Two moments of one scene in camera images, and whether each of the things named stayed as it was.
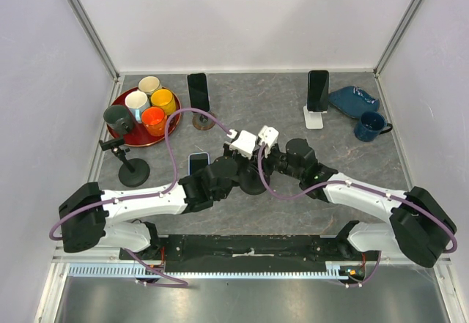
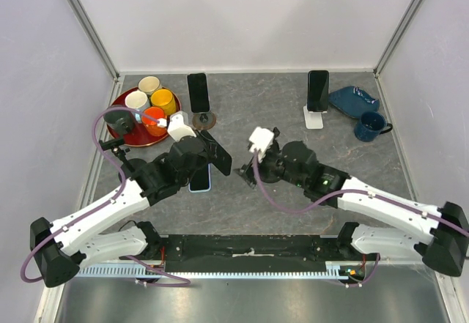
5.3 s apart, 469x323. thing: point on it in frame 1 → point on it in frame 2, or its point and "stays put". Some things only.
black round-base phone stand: x=134 y=172 stays put
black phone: x=198 y=91 stays put
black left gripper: x=229 y=152 → x=209 y=152
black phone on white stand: x=318 y=90 stays put
